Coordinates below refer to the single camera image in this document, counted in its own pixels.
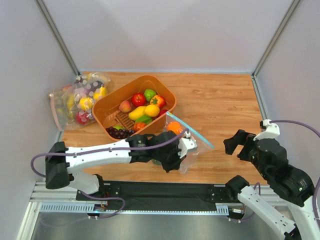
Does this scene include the blue zip top bag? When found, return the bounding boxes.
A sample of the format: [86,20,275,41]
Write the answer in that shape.
[158,113,214,174]

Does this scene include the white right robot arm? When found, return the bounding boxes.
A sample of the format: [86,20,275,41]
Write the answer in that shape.
[223,126,320,240]

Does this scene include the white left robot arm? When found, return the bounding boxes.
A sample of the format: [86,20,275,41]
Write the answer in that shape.
[45,131,188,195]

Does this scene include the fake orange in bag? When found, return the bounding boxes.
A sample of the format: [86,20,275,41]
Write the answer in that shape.
[166,121,183,135]

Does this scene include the green fake mango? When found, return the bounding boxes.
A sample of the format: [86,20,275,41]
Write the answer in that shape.
[135,115,153,125]

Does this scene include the red fake fruit in basket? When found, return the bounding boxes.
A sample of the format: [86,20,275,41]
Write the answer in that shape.
[158,109,168,117]

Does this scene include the small orange fake fruit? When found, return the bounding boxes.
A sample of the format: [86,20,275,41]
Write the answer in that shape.
[133,122,147,132]

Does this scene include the yellow fake lemon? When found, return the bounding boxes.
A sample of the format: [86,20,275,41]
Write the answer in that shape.
[144,104,160,118]

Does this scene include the yellow fake mango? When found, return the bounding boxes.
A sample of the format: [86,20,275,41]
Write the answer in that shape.
[128,106,146,121]

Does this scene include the orange fake tomato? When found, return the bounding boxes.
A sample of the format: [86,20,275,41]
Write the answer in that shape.
[149,95,166,109]

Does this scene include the purple fake grapes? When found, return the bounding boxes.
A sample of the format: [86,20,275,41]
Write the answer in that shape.
[105,126,135,140]

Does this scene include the brown fake waffle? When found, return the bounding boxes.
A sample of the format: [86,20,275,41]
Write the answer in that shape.
[115,111,135,130]

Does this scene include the small green fake fruit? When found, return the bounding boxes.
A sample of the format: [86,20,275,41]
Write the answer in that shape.
[114,125,123,130]

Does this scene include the red fake apple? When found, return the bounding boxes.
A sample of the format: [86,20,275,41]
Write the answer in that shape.
[131,93,146,108]

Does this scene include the green fake pepper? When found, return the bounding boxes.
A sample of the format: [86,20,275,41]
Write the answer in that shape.
[143,89,157,102]

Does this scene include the pink fake peach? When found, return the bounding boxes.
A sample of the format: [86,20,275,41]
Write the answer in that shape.
[119,100,132,113]

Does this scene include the polka dot plastic bag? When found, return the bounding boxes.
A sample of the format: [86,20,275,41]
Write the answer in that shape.
[73,72,111,112]

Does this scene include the pink zip top bag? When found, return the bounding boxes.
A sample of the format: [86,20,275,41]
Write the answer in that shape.
[48,83,96,131]

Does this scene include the orange plastic basket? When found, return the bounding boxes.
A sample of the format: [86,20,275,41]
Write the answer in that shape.
[91,75,178,150]

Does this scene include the black base mat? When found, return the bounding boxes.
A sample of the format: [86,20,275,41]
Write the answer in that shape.
[74,179,248,212]

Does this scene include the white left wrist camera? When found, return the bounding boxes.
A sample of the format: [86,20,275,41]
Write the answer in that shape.
[178,131,198,160]

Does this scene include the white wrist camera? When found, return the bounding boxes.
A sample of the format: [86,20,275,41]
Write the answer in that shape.
[178,131,198,160]
[253,119,280,141]

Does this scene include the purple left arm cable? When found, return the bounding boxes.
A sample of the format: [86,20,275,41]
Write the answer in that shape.
[30,128,190,221]

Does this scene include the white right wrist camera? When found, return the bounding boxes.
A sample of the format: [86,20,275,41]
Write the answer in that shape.
[253,119,280,141]

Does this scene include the grey slotted cable duct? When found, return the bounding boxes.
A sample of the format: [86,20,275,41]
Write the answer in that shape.
[39,202,245,216]

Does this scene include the right aluminium frame post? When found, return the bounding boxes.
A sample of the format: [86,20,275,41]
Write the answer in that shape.
[251,0,302,79]

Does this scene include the aluminium frame post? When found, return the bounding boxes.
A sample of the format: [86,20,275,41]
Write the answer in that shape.
[34,0,80,75]
[251,0,302,79]

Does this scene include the left aluminium frame post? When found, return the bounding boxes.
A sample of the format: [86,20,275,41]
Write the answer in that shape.
[34,0,80,75]

